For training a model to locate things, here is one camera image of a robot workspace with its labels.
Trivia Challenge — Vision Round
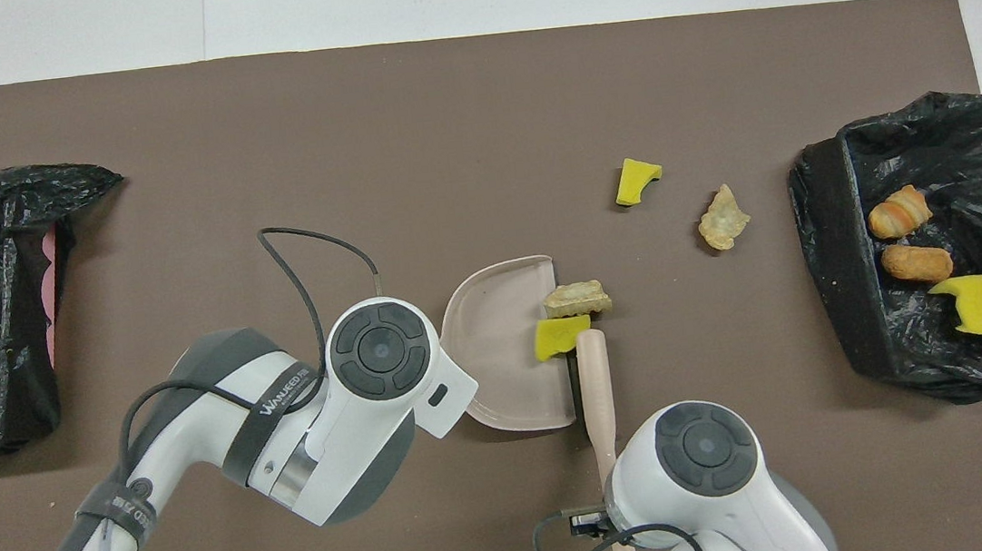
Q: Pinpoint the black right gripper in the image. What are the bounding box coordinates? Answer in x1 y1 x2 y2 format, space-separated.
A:
567 500 615 542

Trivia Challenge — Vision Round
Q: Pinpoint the beige hand brush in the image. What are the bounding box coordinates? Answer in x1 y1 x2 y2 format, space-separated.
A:
563 327 638 551

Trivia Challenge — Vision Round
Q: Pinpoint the yellow sponge piece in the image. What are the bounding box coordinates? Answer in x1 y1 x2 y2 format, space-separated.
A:
611 154 667 210
927 273 982 342
532 312 596 365

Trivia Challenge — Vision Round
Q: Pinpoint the beige plastic dustpan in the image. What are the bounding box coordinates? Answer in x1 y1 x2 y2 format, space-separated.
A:
433 252 581 441

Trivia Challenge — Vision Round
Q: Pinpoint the pale dumpling toy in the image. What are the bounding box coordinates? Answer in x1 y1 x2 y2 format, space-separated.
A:
693 181 754 254
541 278 614 321

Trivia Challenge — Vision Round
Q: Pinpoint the brown croquette toy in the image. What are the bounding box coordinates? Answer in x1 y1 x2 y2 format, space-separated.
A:
879 238 956 289

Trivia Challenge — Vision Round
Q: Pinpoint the striped croissant toy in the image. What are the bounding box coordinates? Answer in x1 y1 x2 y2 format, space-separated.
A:
864 182 937 242

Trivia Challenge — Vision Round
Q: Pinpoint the pink bin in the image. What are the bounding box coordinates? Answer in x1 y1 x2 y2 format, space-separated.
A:
33 225 73 369

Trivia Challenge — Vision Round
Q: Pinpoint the brown table mat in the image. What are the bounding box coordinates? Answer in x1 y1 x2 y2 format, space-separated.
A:
0 0 982 551

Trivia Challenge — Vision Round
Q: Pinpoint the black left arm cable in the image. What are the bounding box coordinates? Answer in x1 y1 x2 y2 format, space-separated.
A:
69 218 409 551

